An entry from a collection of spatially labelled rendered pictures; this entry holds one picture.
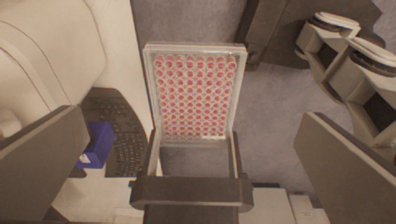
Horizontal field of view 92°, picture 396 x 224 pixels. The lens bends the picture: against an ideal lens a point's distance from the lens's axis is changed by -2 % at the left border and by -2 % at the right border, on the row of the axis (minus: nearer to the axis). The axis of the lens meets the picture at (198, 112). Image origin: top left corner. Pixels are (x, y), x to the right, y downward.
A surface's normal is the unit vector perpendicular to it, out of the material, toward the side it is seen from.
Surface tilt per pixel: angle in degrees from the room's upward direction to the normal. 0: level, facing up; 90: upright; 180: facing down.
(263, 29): 0
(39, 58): 90
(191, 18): 0
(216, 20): 0
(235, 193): 78
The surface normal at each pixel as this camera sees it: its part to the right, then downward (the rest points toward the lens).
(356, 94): -0.23, 0.63
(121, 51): -0.01, 0.68
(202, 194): 0.02, -0.58
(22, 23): 0.63, -0.57
